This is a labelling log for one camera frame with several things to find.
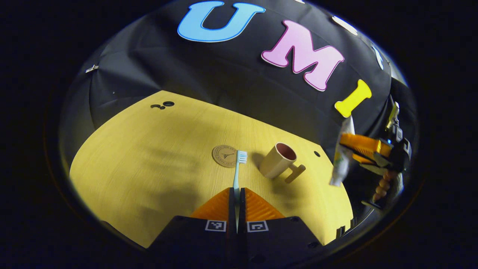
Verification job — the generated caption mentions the white toothpaste tube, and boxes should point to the white toothpaste tube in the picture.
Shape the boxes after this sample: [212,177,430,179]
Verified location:
[329,116,356,186]

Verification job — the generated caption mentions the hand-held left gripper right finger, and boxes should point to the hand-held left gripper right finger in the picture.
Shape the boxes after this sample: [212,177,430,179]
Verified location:
[239,187,326,269]

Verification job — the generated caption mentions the beige cup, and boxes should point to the beige cup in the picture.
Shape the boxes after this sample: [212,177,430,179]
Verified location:
[259,142,306,184]

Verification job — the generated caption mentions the black backdrop cloth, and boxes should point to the black backdrop cloth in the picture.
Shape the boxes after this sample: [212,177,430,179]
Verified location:
[60,0,419,180]

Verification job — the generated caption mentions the wooden desktop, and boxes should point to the wooden desktop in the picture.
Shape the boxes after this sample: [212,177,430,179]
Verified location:
[69,90,354,249]

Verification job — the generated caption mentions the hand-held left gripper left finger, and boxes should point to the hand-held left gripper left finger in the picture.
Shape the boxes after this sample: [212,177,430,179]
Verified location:
[148,187,238,269]

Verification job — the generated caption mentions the round brown coaster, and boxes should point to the round brown coaster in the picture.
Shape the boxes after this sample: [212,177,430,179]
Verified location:
[212,145,239,168]

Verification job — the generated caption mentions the pale green toothbrush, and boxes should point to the pale green toothbrush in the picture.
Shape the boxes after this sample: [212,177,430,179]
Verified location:
[232,150,248,232]

